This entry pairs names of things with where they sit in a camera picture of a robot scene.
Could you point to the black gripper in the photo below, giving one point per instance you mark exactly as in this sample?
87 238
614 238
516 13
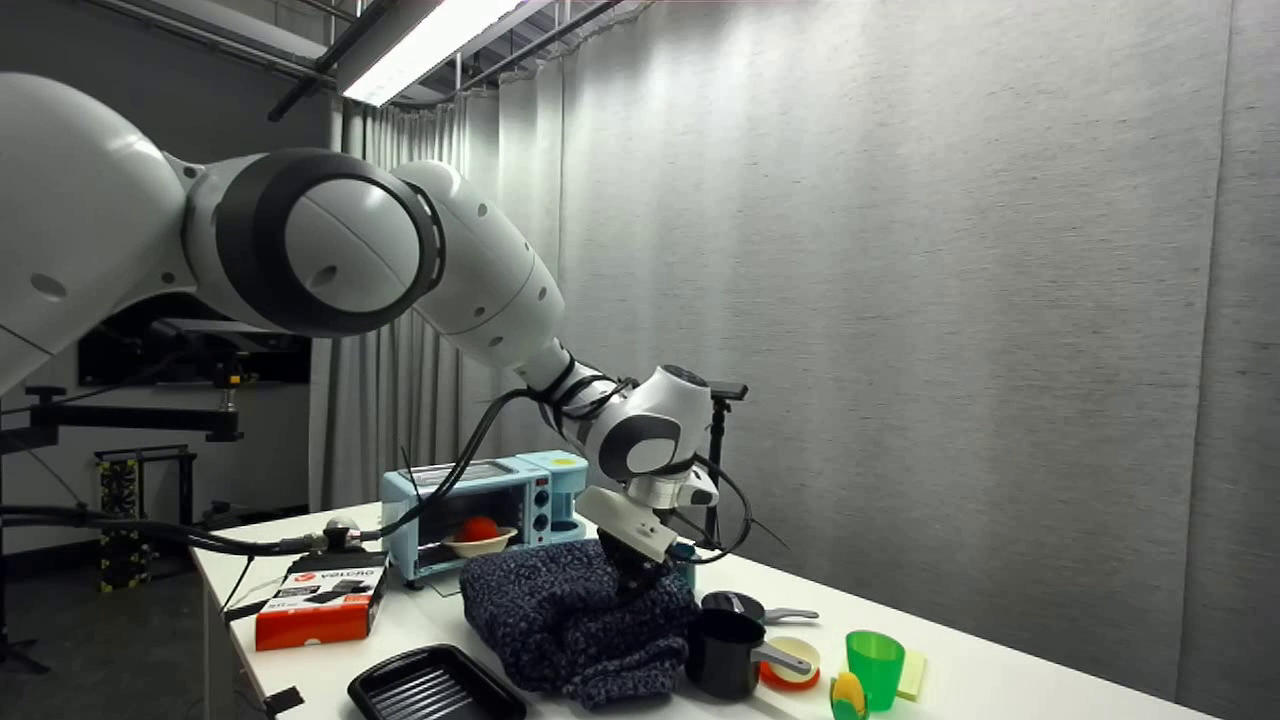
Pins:
633 561

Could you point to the dark blue knitted blanket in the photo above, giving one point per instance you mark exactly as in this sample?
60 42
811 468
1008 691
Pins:
563 626

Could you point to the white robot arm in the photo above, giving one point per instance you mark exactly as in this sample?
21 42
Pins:
492 286

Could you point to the black mug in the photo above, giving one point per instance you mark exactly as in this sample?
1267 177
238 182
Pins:
721 653

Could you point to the light blue toaster oven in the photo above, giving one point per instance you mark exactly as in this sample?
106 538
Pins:
533 484

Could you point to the red toy fruit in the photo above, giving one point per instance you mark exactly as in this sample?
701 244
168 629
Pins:
482 528

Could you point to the orange white round dish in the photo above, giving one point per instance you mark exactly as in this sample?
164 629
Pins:
802 677

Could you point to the black ribbed tray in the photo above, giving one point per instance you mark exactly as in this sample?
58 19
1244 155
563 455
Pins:
432 685

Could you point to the yellow green toy fruit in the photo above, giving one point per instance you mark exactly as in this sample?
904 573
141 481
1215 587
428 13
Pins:
846 696

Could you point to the green plastic cup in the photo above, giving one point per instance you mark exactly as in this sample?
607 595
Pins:
874 665

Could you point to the yellow sponge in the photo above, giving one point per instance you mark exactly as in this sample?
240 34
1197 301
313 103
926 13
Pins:
914 677

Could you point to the orange cardboard box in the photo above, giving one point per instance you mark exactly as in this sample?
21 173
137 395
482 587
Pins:
313 623

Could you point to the grey curtain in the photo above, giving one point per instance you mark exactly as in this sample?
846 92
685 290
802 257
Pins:
932 332

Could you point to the short black tape piece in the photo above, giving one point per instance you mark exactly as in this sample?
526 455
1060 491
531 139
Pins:
282 702

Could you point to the black metal rack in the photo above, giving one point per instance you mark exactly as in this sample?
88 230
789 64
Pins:
120 523

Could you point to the ceiling light panel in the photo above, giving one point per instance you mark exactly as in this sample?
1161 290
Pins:
425 46

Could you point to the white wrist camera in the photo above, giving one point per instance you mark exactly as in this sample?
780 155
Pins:
639 527

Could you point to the black camera stand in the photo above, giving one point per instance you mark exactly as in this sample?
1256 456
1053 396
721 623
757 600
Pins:
718 455

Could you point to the black wall monitor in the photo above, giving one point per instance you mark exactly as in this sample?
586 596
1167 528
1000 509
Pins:
132 352

